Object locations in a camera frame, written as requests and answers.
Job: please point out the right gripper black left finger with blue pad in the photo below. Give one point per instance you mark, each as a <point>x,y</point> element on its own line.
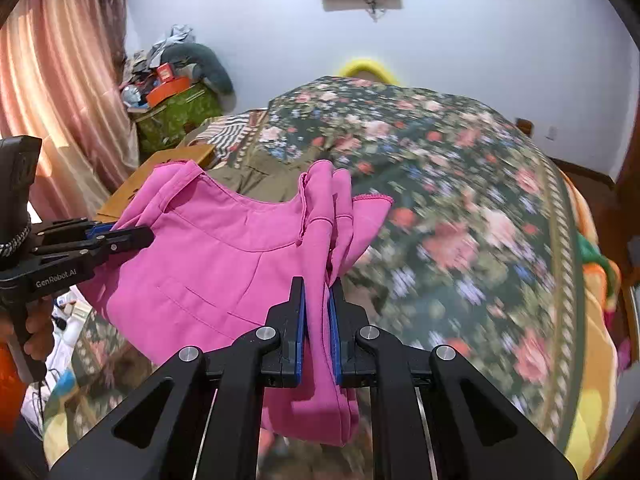
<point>282,366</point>

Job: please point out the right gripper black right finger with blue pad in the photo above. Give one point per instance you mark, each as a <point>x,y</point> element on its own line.
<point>353,365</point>

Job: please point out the blue-tipped fingers of the left gripper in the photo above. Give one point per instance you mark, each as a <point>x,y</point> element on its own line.
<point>120,239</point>

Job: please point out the wooden door frame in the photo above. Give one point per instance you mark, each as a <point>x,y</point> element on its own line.
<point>626,229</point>

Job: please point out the pink slipper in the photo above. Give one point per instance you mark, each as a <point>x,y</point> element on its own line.
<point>624,355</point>

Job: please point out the yellow curved bed rail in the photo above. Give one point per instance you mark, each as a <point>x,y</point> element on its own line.
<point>373,70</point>

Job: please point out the person's left hand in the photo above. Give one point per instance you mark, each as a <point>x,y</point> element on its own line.
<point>39,325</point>

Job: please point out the pink pants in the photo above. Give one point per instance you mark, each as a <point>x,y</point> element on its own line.
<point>219,261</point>

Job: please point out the wooden bed post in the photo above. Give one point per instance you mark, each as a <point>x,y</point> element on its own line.
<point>525,126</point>

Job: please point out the grey plush pillow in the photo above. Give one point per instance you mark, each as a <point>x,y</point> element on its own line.
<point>206,66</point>

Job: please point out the white crumpled cloth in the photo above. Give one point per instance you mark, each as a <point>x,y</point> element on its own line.
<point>70,314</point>

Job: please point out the colourful fleece blanket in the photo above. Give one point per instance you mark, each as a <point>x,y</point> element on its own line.
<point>597,395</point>

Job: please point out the dark floral bedspread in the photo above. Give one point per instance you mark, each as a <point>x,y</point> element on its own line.
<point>478,250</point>

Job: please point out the olive green garment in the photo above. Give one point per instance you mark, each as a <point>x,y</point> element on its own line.
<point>268,179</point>

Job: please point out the pink striped curtain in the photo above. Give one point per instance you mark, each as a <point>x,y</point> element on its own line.
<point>61,67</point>

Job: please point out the orange box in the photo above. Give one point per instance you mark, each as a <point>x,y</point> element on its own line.
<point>167,89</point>

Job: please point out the striped black white cloth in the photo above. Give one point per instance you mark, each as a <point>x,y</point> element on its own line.
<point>226,133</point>

